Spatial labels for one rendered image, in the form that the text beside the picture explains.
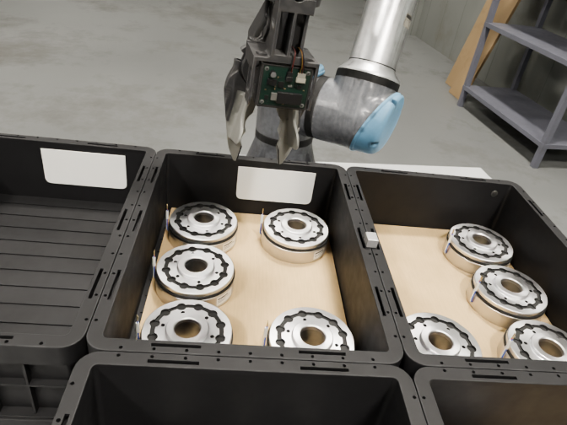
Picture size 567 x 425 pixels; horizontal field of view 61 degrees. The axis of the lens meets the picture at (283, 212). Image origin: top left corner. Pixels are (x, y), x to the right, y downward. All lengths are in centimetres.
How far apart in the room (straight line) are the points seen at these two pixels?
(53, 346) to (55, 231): 33
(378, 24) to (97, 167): 52
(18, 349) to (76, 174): 39
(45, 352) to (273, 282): 32
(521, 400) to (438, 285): 26
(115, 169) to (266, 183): 24
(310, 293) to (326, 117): 33
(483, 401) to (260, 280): 32
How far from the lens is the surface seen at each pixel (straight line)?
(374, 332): 54
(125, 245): 58
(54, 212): 83
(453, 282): 78
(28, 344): 49
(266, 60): 51
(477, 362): 53
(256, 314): 63
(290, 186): 79
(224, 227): 72
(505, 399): 54
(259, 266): 70
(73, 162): 81
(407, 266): 77
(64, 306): 66
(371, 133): 84
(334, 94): 87
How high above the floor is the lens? 128
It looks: 33 degrees down
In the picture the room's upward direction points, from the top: 9 degrees clockwise
